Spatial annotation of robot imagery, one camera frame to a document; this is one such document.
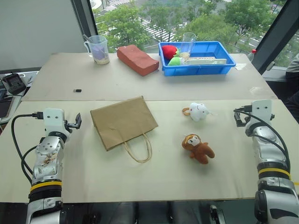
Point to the person in dark clothes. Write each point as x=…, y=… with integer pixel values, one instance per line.
x=293, y=77

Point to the red strawberry plush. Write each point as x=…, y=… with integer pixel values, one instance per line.
x=169, y=51

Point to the blue plastic bin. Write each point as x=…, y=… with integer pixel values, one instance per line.
x=210, y=68

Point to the plastic bottle with red cap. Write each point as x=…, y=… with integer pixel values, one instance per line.
x=251, y=55

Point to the white plush toy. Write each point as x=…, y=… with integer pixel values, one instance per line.
x=198, y=112

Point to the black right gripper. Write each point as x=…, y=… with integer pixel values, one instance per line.
x=247, y=120

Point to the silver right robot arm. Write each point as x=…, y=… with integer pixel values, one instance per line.
x=268, y=149

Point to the tablet with dark screen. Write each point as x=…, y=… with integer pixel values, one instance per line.
x=5, y=108

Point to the dark window frame post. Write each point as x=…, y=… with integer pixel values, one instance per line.
x=87, y=16
x=275, y=35

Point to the clear plastic measuring cup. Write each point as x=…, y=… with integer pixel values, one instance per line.
x=99, y=50

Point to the green plush toy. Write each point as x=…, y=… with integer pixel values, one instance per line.
x=175, y=61

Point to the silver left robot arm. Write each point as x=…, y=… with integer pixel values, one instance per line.
x=46, y=158

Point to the brown monkey plush toy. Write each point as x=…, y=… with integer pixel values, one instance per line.
x=198, y=148

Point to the clear drinking glass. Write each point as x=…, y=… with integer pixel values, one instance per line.
x=188, y=44

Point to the small black USB adapter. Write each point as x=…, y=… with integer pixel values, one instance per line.
x=77, y=90

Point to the small white paper slip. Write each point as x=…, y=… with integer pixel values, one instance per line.
x=240, y=66

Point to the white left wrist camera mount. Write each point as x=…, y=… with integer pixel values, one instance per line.
x=54, y=119

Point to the black electronic device box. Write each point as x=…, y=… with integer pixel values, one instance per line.
x=14, y=82

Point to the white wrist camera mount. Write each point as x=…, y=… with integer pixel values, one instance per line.
x=54, y=119
x=261, y=109

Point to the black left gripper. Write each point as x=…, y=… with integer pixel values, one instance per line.
x=71, y=126

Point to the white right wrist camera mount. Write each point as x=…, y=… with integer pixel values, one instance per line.
x=261, y=109

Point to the red-brown brick-shaped block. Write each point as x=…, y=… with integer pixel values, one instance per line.
x=137, y=59

